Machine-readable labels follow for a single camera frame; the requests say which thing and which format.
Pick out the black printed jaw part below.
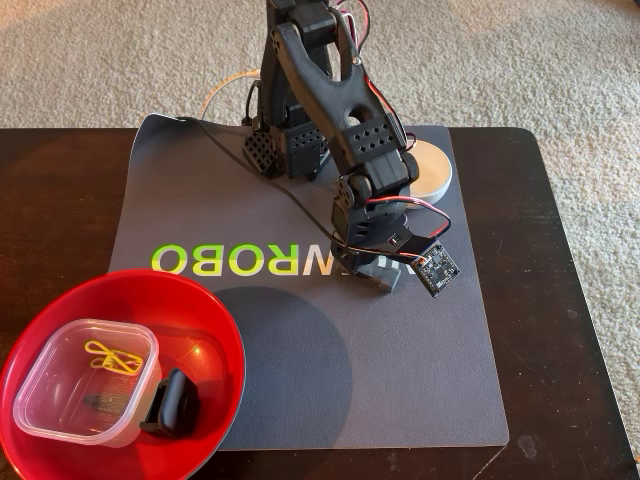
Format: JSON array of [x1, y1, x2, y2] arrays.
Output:
[[82, 368, 202, 439]]

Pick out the dark grey WOWROBO mat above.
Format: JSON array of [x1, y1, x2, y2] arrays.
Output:
[[109, 113, 510, 450]]

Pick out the thin white cable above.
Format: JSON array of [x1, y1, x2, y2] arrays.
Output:
[[202, 69, 261, 121]]

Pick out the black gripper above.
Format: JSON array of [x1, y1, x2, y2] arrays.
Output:
[[330, 191, 432, 278]]

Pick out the black power cable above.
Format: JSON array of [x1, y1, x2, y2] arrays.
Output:
[[242, 79, 261, 129]]

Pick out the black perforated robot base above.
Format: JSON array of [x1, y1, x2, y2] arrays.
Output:
[[242, 124, 331, 182]]

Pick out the clear plastic container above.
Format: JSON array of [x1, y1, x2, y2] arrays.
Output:
[[13, 318, 161, 448]]

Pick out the yellow wire clip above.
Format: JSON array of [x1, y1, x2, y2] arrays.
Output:
[[83, 339, 145, 376]]

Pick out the dark grey printed handle block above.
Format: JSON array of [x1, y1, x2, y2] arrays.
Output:
[[349, 259, 404, 294]]

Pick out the white bowl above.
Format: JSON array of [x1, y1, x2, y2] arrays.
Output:
[[404, 140, 453, 206]]

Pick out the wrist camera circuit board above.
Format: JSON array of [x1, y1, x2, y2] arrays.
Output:
[[412, 239, 461, 299]]

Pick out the red bowl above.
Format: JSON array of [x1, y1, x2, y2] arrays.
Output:
[[0, 268, 246, 480]]

